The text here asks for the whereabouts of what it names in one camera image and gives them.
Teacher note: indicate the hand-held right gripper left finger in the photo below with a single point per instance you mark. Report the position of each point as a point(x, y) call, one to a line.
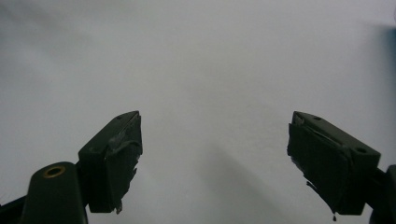
point(109, 161)

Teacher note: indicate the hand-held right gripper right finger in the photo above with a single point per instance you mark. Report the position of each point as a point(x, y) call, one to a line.
point(327, 161)

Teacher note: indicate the dark blue object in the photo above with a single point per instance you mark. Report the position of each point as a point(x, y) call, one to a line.
point(391, 46)

